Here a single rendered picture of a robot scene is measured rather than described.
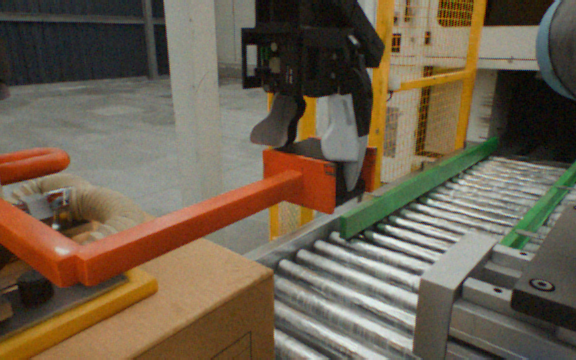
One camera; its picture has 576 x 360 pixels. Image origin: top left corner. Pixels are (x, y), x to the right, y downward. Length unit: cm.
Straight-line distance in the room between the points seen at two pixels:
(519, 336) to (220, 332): 28
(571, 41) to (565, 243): 18
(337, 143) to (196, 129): 149
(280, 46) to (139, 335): 29
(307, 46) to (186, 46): 150
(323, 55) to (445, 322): 27
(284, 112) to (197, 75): 140
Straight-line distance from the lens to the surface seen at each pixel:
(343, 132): 40
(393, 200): 174
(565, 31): 51
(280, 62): 37
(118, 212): 51
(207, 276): 52
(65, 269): 30
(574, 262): 42
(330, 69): 39
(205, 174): 192
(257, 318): 54
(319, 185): 41
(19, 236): 34
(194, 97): 184
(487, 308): 45
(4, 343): 46
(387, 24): 187
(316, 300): 120
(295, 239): 141
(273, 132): 45
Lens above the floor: 121
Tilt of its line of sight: 19 degrees down
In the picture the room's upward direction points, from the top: straight up
